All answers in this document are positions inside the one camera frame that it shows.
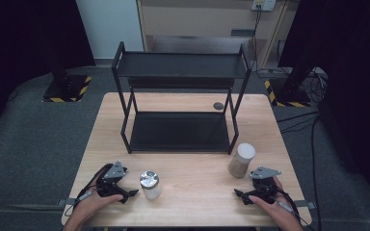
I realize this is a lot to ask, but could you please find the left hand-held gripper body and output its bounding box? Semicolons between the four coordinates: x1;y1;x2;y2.
94;160;129;197

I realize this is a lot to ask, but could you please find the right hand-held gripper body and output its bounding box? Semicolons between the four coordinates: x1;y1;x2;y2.
249;166;283;205

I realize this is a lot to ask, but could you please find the white-lid jar with brown powder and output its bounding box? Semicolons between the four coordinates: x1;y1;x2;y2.
227;142;257;179

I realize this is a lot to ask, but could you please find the black two-tier shelf rack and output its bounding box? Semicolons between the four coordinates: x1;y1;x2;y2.
111;40;253;156

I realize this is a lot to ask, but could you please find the person's right hand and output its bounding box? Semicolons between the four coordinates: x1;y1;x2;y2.
248;176;299;226

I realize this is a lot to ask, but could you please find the person's left hand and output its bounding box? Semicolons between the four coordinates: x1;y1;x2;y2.
73;192;125;222

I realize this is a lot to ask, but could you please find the silver-lid jar with white powder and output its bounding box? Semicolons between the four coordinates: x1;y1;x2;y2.
139;169;163;201

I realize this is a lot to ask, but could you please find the black stand with hazard-striped base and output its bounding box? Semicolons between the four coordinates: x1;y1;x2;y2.
263;61;319;109
41;47;93;104

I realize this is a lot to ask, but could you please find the black curtain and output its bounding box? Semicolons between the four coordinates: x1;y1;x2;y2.
277;0;370;201
0;0;96;146

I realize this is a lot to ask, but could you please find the beige cabinet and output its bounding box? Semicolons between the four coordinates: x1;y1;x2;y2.
136;0;301;70

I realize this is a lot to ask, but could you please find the right hand-held gripper cable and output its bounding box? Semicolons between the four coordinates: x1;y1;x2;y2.
276;186;304;225

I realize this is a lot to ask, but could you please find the hand-held gripper cable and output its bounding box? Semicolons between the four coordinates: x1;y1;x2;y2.
64;163;114;218
276;186;304;225

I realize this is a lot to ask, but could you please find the left hand-held gripper cable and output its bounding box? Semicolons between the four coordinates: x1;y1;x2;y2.
64;163;114;218

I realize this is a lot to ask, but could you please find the grey table bracket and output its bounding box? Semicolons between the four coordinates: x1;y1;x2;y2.
57;197;77;207
293;199;318;210

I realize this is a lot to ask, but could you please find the long black floor cable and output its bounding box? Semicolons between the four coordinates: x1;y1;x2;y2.
276;110;324;231

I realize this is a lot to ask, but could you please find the tangle of floor cables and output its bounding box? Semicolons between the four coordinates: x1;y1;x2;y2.
304;67;330;104

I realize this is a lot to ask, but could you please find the black socket cable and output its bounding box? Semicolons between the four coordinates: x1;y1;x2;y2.
251;4;265;75

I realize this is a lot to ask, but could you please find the white wall socket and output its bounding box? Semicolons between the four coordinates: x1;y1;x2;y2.
251;0;278;13

